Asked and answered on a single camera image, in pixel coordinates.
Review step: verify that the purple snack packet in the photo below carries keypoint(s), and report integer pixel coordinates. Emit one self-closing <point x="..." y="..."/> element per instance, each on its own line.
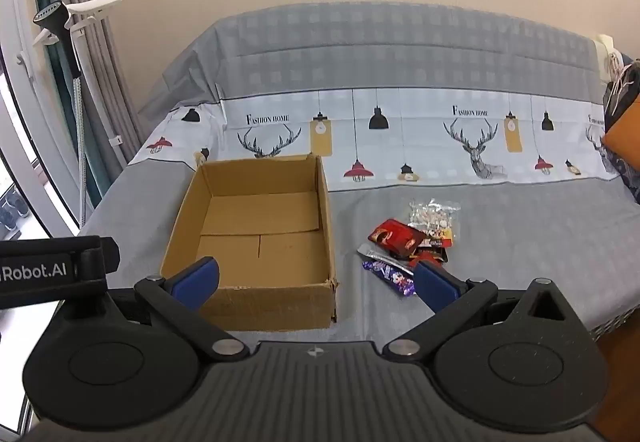
<point x="390" y="272"/>

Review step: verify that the dark shoes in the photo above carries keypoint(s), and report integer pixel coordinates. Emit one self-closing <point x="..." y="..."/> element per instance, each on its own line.
<point x="12" y="212"/>

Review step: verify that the red snack packet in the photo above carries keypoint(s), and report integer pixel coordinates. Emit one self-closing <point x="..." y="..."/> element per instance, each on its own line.
<point x="395" y="236"/>

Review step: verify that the white window frame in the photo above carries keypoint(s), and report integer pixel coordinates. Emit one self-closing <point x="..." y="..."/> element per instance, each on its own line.
<point x="27" y="87"/>

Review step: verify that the black garment steamer head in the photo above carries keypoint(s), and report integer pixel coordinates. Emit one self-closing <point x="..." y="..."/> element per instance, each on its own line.
<point x="57" y="30"/>

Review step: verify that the clear bag of candies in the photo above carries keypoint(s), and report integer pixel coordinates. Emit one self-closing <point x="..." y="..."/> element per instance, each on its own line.
<point x="434" y="217"/>

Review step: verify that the red black coffee stick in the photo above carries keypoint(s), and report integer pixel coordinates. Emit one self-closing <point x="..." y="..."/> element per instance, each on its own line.
<point x="428" y="256"/>

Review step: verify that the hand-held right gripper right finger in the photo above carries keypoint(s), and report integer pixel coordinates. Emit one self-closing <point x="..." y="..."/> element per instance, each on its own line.
<point x="434" y="286"/>

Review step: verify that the yellow black snack packet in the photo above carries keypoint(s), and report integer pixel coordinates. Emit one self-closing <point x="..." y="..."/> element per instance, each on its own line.
<point x="440" y="238"/>

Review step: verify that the grey curtain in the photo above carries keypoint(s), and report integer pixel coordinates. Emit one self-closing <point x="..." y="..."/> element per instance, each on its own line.
<point x="112" y="47"/>

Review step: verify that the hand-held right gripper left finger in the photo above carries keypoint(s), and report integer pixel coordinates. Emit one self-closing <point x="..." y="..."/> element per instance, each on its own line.
<point x="197" y="279"/>

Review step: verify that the orange cushion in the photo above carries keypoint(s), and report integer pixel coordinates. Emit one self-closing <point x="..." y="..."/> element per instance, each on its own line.
<point x="625" y="135"/>

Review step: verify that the cardboard box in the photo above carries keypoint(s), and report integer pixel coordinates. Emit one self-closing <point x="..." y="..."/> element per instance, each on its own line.
<point x="260" y="242"/>

